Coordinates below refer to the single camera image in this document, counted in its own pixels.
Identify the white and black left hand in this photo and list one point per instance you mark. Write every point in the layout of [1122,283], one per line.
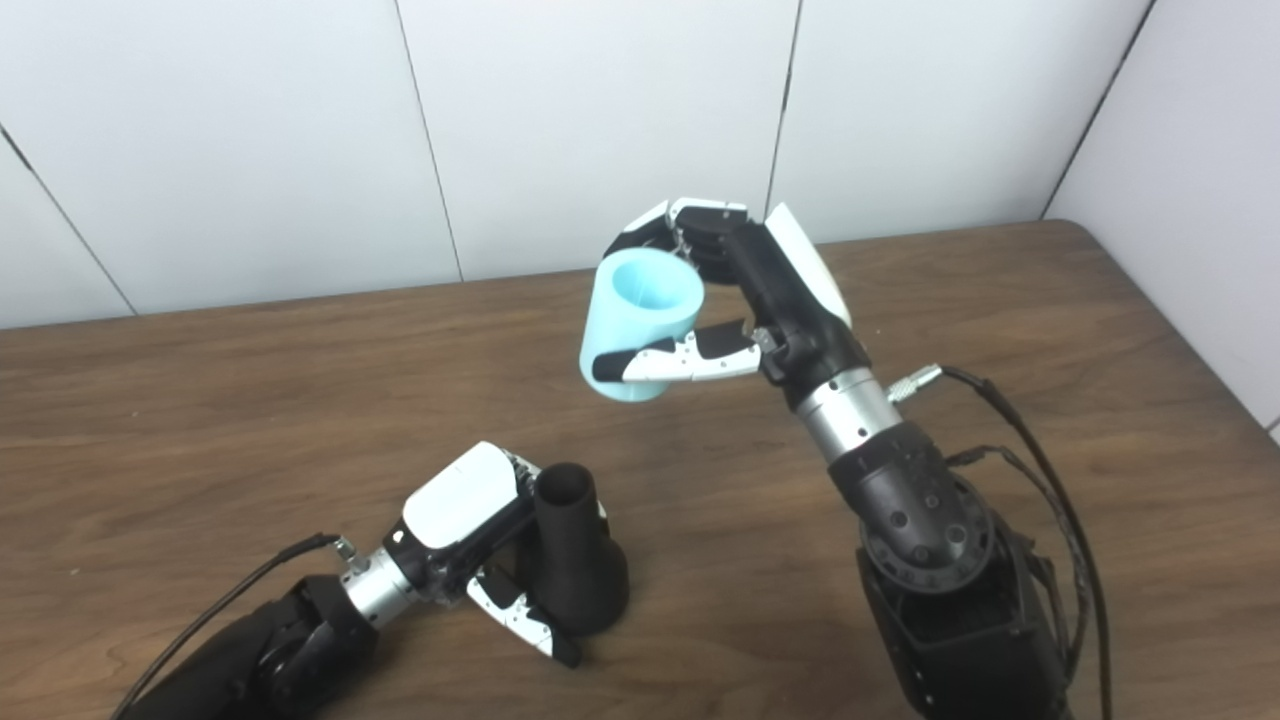
[460,500]

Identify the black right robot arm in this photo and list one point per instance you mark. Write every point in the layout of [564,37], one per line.
[930,560]

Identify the black funnel-shaped nozzle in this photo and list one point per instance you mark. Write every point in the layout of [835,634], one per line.
[580,570]

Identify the white and black right hand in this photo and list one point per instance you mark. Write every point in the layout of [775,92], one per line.
[790,300]

